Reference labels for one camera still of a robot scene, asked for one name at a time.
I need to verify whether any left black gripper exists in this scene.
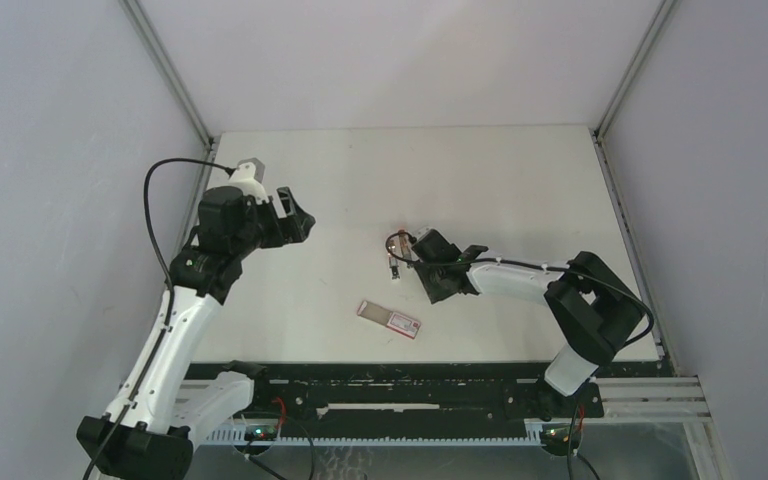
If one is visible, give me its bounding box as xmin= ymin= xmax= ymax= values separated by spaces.
xmin=230 ymin=187 xmax=314 ymax=259

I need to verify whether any red white staple box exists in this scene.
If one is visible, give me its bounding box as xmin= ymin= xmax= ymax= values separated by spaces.
xmin=356 ymin=300 xmax=422 ymax=339

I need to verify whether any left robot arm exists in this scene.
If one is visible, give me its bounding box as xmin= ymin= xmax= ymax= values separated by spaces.
xmin=76 ymin=186 xmax=315 ymax=479

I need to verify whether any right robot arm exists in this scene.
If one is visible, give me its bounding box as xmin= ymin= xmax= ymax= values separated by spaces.
xmin=398 ymin=229 xmax=654 ymax=416

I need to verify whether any right circuit board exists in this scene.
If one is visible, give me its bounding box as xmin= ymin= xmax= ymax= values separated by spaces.
xmin=541 ymin=425 xmax=582 ymax=445

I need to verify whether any circuit board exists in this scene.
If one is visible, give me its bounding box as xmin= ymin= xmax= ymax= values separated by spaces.
xmin=541 ymin=425 xmax=582 ymax=445
xmin=244 ymin=426 xmax=280 ymax=443

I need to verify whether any left circuit board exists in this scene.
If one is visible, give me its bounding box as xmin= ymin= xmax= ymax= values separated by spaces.
xmin=244 ymin=426 xmax=280 ymax=443

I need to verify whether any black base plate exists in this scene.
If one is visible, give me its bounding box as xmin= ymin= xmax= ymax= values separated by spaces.
xmin=185 ymin=361 xmax=604 ymax=440

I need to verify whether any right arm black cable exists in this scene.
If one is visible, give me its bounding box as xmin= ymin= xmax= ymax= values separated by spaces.
xmin=384 ymin=231 xmax=656 ymax=480

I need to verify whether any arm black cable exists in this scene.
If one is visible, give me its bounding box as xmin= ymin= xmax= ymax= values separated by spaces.
xmin=384 ymin=231 xmax=656 ymax=480
xmin=82 ymin=157 xmax=236 ymax=480

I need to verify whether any right corner aluminium post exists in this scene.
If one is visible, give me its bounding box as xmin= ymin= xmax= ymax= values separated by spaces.
xmin=593 ymin=0 xmax=681 ymax=144

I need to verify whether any corner aluminium post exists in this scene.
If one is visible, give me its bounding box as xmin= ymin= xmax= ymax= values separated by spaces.
xmin=593 ymin=0 xmax=681 ymax=144
xmin=118 ymin=0 xmax=216 ymax=150

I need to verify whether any white cable duct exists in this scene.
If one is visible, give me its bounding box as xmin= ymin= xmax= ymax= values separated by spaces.
xmin=205 ymin=425 xmax=548 ymax=447

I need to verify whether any left corner aluminium post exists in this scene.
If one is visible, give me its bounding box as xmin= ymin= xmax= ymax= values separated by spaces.
xmin=118 ymin=0 xmax=216 ymax=150

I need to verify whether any aluminium rail frame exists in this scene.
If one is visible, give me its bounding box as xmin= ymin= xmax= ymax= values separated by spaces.
xmin=108 ymin=377 xmax=713 ymax=425

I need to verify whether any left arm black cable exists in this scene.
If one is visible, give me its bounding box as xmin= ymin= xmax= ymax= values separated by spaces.
xmin=82 ymin=157 xmax=236 ymax=480

